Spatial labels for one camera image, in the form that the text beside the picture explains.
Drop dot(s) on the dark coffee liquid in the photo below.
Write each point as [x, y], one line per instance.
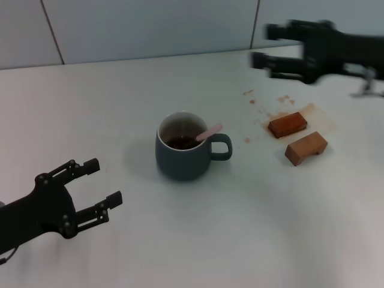
[181, 142]

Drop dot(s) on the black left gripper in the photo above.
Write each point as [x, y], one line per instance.
[42, 207]

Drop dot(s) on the plain light wooden block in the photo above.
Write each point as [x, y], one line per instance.
[304, 147]

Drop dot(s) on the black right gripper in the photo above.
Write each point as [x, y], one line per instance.
[336, 54]

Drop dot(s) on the grey ceramic mug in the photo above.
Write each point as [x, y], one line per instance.
[180, 162]

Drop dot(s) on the stained dark wooden block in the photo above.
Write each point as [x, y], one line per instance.
[287, 124]

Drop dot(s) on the small metal stand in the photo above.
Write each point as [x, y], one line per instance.
[367, 87]

